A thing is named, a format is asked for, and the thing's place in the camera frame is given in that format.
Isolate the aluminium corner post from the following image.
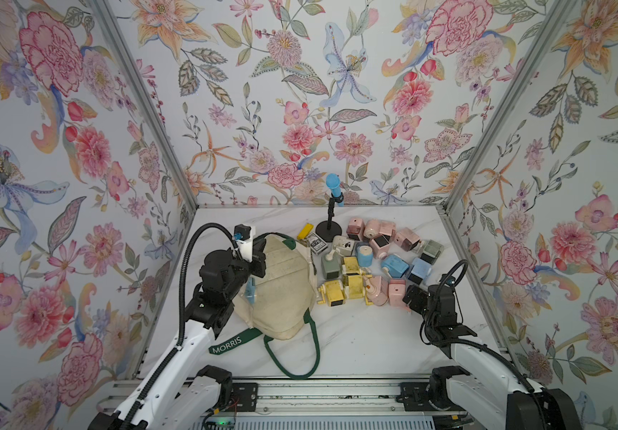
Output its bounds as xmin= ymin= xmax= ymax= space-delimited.
xmin=89 ymin=0 xmax=198 ymax=213
xmin=439 ymin=1 xmax=574 ymax=216

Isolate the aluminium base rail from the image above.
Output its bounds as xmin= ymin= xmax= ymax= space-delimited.
xmin=98 ymin=346 xmax=557 ymax=430

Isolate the light green pencil sharpener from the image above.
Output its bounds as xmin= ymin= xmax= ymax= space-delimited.
xmin=322 ymin=250 xmax=342 ymax=281

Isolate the aluminium corner post left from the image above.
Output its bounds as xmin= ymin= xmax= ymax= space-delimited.
xmin=89 ymin=0 xmax=198 ymax=213

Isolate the cream canvas tote bag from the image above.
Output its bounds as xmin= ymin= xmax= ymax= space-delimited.
xmin=208 ymin=232 xmax=321 ymax=381

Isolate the yellow pencil sharpener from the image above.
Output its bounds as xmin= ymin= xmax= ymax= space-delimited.
xmin=342 ymin=256 xmax=360 ymax=276
xmin=342 ymin=271 xmax=373 ymax=301
xmin=318 ymin=279 xmax=346 ymax=307

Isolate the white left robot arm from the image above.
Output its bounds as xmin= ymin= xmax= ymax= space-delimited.
xmin=90 ymin=222 xmax=266 ymax=429

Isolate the cream panda pencil sharpener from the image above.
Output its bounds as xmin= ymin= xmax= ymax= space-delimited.
xmin=332 ymin=236 xmax=357 ymax=257

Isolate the pink pencil sharpener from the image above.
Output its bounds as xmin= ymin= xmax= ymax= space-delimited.
xmin=364 ymin=276 xmax=389 ymax=306
xmin=363 ymin=219 xmax=382 ymax=240
xmin=346 ymin=217 xmax=364 ymax=241
xmin=378 ymin=220 xmax=397 ymax=240
xmin=388 ymin=279 xmax=409 ymax=311
xmin=394 ymin=228 xmax=421 ymax=252
xmin=369 ymin=235 xmax=391 ymax=260

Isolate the dark green pencil sharpener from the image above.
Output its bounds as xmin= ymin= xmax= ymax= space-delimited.
xmin=416 ymin=240 xmax=444 ymax=265

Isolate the black microphone stand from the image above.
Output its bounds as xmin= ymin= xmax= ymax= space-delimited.
xmin=314 ymin=195 xmax=344 ymax=243

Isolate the yellow wooden block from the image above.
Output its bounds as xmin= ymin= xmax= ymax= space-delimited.
xmin=296 ymin=223 xmax=314 ymax=240

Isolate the dark blue pencil sharpener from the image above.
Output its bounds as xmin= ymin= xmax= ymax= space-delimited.
xmin=405 ymin=258 xmax=433 ymax=286

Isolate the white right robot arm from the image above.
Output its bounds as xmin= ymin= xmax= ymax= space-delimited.
xmin=401 ymin=260 xmax=583 ymax=429

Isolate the aluminium corner post right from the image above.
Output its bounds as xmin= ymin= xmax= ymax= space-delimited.
xmin=439 ymin=1 xmax=574 ymax=216

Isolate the blue microphone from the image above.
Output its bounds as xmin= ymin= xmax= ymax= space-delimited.
xmin=325 ymin=174 xmax=342 ymax=200

